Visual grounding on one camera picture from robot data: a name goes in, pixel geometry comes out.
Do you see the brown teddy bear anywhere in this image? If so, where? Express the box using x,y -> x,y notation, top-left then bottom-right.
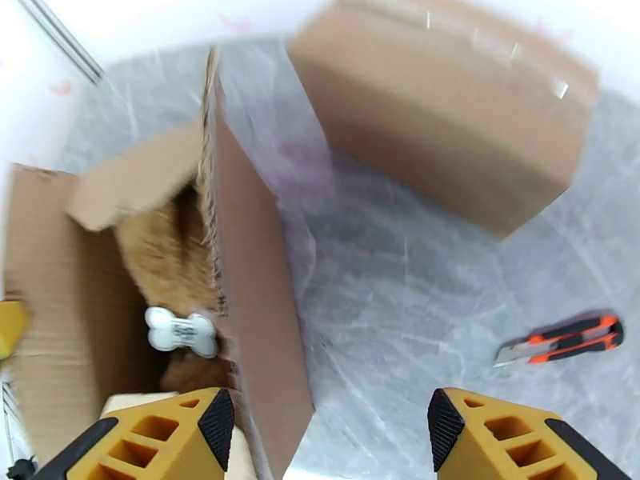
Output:
117,186 -> 236,394

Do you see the cardboard box with cut tape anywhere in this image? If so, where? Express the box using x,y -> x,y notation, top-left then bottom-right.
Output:
2,46 -> 316,480

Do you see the aluminium frame corner post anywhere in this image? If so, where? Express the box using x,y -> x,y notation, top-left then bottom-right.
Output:
14,0 -> 106,85

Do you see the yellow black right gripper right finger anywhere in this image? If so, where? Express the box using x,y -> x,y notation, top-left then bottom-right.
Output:
427,387 -> 631,480

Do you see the orange black utility knife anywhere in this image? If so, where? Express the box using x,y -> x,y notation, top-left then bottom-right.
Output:
492,313 -> 626,370

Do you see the brown cardboard box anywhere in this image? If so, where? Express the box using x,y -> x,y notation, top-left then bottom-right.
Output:
287,0 -> 601,240

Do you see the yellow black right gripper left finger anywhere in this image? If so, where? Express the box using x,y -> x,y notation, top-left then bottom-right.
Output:
30,387 -> 235,480

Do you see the white bone-shaped tag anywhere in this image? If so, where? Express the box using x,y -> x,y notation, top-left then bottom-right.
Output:
145,306 -> 219,358

